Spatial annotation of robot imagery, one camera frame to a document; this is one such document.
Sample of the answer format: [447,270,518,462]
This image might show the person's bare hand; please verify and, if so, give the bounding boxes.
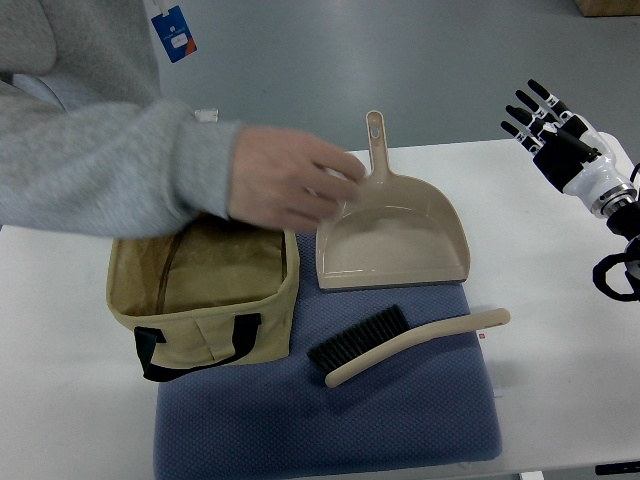
[227,126,365,233]

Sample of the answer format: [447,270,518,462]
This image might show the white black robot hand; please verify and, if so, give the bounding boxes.
[501,79,639,218]

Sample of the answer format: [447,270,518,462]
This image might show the beige brush black bristles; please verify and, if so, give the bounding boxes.
[307,305,511,388]

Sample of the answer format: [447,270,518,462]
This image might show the grey sweater forearm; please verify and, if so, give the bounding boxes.
[1,85,242,238]

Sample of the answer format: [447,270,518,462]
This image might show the yellow fabric bag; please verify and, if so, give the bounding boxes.
[106,215,300,382]

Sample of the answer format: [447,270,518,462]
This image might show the clear floor socket cover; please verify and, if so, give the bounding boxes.
[194,108,219,123]

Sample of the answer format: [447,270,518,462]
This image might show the beige plastic dustpan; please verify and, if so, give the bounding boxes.
[316,110,471,290]

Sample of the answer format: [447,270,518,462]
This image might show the cardboard box corner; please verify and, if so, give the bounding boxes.
[574,0,640,17]

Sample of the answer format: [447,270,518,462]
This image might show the blue ID badge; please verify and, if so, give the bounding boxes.
[151,5,197,63]

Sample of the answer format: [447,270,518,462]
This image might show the grey sweater torso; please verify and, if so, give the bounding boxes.
[1,1,161,110]

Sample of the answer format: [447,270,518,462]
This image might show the blue quilted cushion mat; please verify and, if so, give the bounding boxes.
[154,236,502,479]

